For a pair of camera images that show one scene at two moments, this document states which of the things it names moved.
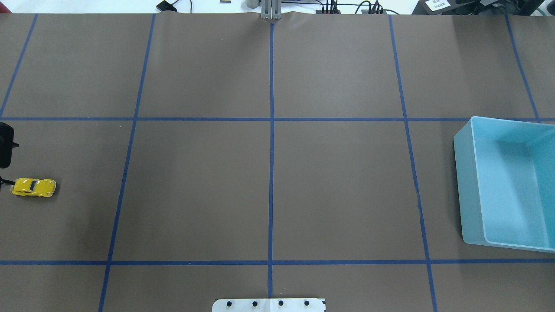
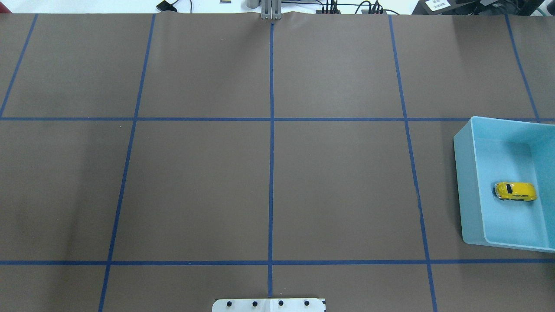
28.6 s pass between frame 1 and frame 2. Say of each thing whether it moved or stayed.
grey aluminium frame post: stayed
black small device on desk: stayed
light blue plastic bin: stayed
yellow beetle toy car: moved
